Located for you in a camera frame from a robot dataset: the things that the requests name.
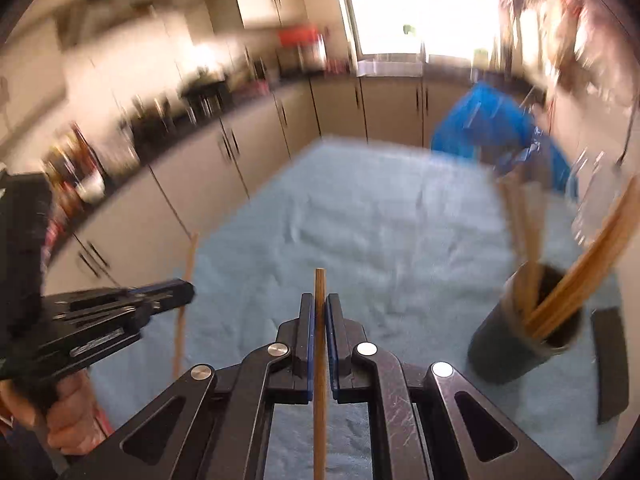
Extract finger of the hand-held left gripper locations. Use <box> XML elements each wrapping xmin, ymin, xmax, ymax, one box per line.
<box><xmin>42</xmin><ymin>279</ymin><xmax>197</xmax><ymax>319</ymax></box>
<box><xmin>0</xmin><ymin>309</ymin><xmax>157</xmax><ymax>380</ymax></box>

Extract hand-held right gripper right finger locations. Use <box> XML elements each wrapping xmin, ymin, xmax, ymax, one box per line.
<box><xmin>325</xmin><ymin>292</ymin><xmax>573</xmax><ymax>480</ymax></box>

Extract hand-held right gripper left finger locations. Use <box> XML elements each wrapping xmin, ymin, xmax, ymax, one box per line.
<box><xmin>65</xmin><ymin>292</ymin><xmax>317</xmax><ymax>480</ymax></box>

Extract brown wooden chopstick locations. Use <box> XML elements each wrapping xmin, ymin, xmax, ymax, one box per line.
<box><xmin>312</xmin><ymin>268</ymin><xmax>329</xmax><ymax>480</ymax></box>
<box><xmin>172</xmin><ymin>232</ymin><xmax>201</xmax><ymax>379</ymax></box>

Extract dark grey cup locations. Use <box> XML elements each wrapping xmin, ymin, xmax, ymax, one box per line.
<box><xmin>467</xmin><ymin>260</ymin><xmax>585</xmax><ymax>386</ymax></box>

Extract set of wooden chopsticks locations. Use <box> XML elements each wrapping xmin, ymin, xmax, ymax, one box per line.
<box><xmin>497</xmin><ymin>175</ymin><xmax>640</xmax><ymax>341</ymax></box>

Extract person's left hand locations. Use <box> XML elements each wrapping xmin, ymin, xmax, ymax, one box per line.
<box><xmin>0</xmin><ymin>370</ymin><xmax>110</xmax><ymax>457</ymax></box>

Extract white bowl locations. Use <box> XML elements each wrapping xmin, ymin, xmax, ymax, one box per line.
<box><xmin>75</xmin><ymin>175</ymin><xmax>107</xmax><ymax>204</ymax></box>

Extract light blue towel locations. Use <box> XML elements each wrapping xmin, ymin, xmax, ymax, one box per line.
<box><xmin>90</xmin><ymin>140</ymin><xmax>626</xmax><ymax>480</ymax></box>

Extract beige kitchen base cabinets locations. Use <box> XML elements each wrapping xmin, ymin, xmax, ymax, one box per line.
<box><xmin>45</xmin><ymin>77</ymin><xmax>481</xmax><ymax>296</ymax></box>

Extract black kitchen countertop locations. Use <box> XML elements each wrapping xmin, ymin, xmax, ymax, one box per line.
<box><xmin>47</xmin><ymin>55</ymin><xmax>476</xmax><ymax>251</ymax></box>

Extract black gas stove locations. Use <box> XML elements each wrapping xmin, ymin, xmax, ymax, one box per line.
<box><xmin>181</xmin><ymin>80</ymin><xmax>232</xmax><ymax>122</ymax></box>

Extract blue plastic bag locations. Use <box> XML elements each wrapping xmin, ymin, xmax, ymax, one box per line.
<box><xmin>431</xmin><ymin>82</ymin><xmax>581</xmax><ymax>201</ymax></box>

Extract black flat rectangular object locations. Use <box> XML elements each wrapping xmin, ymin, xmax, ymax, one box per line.
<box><xmin>590</xmin><ymin>307</ymin><xmax>631</xmax><ymax>426</ymax></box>

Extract red and black appliance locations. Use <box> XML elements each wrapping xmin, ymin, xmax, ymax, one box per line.
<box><xmin>276</xmin><ymin>26</ymin><xmax>327</xmax><ymax>72</ymax></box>

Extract bright window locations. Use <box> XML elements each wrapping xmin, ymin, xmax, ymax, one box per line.
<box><xmin>340</xmin><ymin>0</ymin><xmax>506</xmax><ymax>61</ymax></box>

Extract beige wall cabinets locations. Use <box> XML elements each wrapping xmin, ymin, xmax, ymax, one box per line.
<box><xmin>210</xmin><ymin>0</ymin><xmax>311</xmax><ymax>31</ymax></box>

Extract cluttered wall rack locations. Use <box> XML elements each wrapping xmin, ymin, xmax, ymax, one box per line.
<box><xmin>500</xmin><ymin>0</ymin><xmax>606</xmax><ymax>103</ymax></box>

